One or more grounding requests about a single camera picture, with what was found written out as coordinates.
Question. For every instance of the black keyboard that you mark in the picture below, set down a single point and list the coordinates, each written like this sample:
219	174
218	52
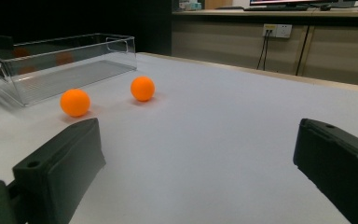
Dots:
273	8

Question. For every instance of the clear plastic bin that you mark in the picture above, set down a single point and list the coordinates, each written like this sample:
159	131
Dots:
68	76

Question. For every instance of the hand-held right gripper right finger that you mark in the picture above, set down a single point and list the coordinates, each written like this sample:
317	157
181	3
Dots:
338	168

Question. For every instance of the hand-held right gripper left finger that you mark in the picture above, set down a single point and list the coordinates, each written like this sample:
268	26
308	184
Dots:
59	174

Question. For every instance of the pale blue boxes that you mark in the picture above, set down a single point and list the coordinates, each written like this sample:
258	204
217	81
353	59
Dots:
189	5

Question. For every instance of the brown cardboard box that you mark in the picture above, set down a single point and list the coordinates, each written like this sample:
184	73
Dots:
218	4

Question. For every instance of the orange ping pong ball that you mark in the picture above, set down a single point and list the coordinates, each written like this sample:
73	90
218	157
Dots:
142	88
75	102

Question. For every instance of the black curtain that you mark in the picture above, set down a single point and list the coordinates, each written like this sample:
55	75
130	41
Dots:
74	18

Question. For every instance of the black computer monitor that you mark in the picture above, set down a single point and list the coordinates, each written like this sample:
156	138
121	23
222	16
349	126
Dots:
292	2

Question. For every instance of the black computer mouse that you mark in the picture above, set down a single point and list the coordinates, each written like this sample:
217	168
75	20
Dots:
325	7

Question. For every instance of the white wall socket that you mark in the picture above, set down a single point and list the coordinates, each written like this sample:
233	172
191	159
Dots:
277	30

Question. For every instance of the long wooden desk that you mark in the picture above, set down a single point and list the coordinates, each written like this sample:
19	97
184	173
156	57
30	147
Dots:
223	40

